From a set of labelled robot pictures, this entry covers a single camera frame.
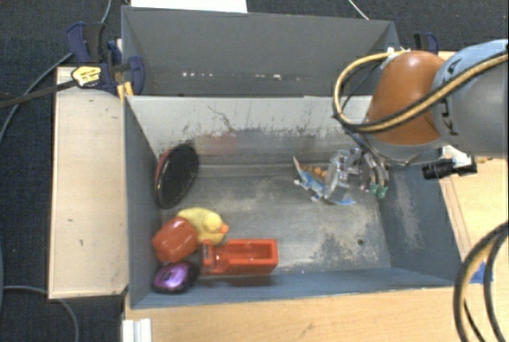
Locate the orange-red toy pepper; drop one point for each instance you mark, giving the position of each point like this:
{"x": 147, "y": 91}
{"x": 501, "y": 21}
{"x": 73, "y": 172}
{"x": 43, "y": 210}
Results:
{"x": 175, "y": 240}

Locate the yellow rubber duck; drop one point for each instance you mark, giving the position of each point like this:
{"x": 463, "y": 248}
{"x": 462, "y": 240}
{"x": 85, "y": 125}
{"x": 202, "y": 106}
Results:
{"x": 207, "y": 223}

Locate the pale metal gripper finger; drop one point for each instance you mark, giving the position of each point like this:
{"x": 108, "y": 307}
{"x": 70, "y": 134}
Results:
{"x": 333, "y": 179}
{"x": 345, "y": 187}

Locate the grey metal bin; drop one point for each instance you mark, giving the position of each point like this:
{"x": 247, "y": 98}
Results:
{"x": 278, "y": 225}

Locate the black cylinder on white bracket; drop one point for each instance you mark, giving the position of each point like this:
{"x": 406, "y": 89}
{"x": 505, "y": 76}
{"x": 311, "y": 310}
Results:
{"x": 445, "y": 168}

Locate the pale wood board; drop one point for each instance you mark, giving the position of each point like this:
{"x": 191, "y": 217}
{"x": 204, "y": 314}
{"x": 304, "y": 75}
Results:
{"x": 89, "y": 189}

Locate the purple oval object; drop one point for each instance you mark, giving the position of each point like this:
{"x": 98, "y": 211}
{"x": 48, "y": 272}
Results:
{"x": 173, "y": 277}

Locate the red rectangular box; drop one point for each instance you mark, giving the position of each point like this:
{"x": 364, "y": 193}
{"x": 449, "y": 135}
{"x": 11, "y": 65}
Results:
{"x": 242, "y": 257}

